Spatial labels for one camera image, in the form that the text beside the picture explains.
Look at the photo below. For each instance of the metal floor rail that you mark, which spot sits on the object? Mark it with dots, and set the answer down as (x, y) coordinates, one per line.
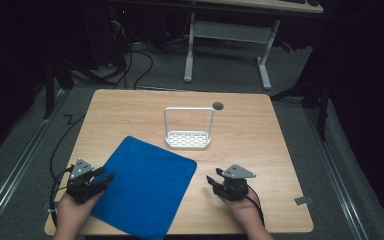
(16, 166)
(338, 173)

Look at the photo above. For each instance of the white towel rack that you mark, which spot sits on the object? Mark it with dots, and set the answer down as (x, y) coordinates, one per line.
(188, 133)

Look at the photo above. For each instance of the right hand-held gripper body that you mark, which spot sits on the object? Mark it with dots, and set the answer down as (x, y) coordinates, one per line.
(233, 183)

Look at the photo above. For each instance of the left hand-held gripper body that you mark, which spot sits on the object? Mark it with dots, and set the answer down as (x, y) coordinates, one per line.
(78, 181)

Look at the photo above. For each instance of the grey tape piece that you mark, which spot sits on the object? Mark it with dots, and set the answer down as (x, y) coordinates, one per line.
(303, 200)

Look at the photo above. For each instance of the blue cloth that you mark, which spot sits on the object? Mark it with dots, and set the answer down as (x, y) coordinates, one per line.
(145, 188)

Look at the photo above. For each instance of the white-legged desk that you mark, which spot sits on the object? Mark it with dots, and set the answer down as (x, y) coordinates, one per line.
(233, 31)

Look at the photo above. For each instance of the black stand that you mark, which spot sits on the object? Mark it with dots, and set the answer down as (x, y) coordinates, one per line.
(51, 86)
(316, 100)

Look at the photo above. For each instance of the person's right hand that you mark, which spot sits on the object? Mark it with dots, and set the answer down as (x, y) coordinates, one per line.
(243, 210)

